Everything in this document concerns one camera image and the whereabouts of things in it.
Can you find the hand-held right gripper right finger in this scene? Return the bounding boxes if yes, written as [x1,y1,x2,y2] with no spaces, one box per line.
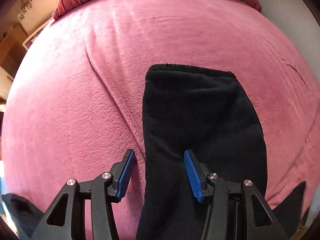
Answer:
[184,149,289,240]

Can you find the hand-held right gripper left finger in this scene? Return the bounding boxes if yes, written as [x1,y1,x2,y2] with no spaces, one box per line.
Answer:
[31,149,137,240]

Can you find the black pants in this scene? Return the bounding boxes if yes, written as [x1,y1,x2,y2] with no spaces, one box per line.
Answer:
[1,64,307,240]

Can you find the pink fleece blanket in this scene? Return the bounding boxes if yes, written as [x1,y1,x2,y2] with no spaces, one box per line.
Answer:
[1,0,320,240]

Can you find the white nightstand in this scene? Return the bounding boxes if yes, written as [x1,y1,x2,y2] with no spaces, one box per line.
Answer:
[22,21,53,51]

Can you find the white floral panel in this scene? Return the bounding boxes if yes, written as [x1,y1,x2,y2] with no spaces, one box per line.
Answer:
[17,0,53,34]

